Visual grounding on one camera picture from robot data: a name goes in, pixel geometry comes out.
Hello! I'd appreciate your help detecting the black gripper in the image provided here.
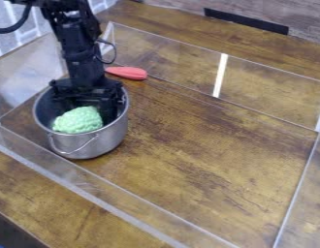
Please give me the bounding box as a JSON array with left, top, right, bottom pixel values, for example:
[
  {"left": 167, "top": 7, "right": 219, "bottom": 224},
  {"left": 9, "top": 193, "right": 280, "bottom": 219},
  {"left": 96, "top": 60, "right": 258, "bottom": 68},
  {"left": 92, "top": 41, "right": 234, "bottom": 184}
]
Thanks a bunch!
[{"left": 49, "top": 52, "right": 124, "bottom": 125}]

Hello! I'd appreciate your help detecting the green bumpy toy vegetable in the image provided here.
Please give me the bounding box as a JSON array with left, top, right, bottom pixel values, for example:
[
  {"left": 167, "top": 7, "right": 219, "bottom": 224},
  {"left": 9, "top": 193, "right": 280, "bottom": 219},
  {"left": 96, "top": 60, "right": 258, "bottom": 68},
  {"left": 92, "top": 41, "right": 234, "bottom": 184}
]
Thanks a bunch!
[{"left": 51, "top": 106, "right": 102, "bottom": 134}]

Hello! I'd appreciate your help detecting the silver metal pot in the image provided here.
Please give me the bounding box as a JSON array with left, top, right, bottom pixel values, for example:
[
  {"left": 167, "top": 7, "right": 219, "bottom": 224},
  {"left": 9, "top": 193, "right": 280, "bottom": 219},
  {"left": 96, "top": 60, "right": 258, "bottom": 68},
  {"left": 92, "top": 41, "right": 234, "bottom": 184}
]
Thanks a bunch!
[{"left": 31, "top": 88, "right": 129, "bottom": 160}]

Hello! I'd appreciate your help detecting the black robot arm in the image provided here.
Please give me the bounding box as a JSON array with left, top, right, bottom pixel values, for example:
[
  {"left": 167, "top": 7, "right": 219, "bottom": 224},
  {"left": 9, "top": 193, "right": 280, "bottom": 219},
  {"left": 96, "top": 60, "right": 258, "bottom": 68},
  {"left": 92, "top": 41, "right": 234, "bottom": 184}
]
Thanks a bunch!
[{"left": 0, "top": 0, "right": 122, "bottom": 124}]

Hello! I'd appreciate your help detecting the clear acrylic barrier wall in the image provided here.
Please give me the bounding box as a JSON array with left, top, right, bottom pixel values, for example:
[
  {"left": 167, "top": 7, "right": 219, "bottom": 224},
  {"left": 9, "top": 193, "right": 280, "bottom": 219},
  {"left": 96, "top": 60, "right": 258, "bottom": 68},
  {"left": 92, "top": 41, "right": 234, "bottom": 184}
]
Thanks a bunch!
[{"left": 0, "top": 23, "right": 320, "bottom": 248}]

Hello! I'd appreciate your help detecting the red handled metal spatula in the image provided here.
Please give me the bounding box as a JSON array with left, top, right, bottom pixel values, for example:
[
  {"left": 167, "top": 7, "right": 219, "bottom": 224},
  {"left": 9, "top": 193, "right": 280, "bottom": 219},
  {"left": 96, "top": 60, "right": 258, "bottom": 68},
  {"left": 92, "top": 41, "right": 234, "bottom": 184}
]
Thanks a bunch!
[{"left": 104, "top": 67, "right": 146, "bottom": 80}]

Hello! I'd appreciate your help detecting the clear acrylic corner bracket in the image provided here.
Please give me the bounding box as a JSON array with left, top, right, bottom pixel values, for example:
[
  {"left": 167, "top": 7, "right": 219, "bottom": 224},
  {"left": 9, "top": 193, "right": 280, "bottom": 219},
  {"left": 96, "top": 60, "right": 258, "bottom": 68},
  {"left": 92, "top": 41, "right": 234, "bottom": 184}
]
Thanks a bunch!
[{"left": 100, "top": 22, "right": 114, "bottom": 54}]

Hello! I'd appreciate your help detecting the black cable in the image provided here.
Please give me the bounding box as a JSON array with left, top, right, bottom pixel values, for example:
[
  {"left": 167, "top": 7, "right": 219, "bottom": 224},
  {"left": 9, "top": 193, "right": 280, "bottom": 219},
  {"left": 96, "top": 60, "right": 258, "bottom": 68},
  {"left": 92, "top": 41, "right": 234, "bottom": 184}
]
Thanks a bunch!
[{"left": 0, "top": 3, "right": 35, "bottom": 35}]

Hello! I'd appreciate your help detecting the black wall strip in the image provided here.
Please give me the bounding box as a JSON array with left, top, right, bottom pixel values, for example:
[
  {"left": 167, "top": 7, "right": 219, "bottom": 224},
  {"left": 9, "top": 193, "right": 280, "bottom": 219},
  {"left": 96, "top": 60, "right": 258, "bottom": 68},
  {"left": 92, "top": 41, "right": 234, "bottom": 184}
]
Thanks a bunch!
[{"left": 203, "top": 8, "right": 288, "bottom": 35}]

